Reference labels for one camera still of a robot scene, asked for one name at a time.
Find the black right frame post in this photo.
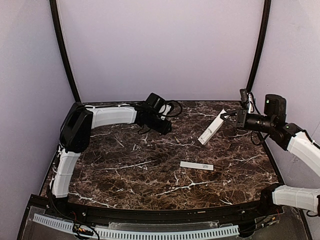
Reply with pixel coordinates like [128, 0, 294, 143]
[246, 0, 272, 92]

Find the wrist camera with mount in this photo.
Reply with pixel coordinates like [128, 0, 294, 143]
[239, 88, 256, 113]
[158, 103, 174, 120]

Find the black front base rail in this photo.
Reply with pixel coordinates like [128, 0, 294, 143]
[27, 194, 284, 227]

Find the white remote control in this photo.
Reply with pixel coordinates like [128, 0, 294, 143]
[198, 109, 226, 145]

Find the grey slotted cable duct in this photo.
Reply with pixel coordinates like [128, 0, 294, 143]
[32, 213, 240, 240]

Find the black left frame post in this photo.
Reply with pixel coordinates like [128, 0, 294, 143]
[49, 0, 81, 102]

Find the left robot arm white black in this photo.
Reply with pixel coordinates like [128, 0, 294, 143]
[49, 93, 174, 199]

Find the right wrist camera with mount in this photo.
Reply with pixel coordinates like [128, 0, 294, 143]
[239, 88, 256, 113]

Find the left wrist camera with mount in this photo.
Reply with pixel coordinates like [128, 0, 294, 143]
[158, 103, 174, 120]

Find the white battery cover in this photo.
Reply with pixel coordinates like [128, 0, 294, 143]
[180, 161, 214, 171]

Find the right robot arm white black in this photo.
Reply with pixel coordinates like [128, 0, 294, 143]
[220, 92, 320, 217]

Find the black frame post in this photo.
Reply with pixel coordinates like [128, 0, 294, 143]
[246, 0, 272, 92]
[49, 0, 81, 102]

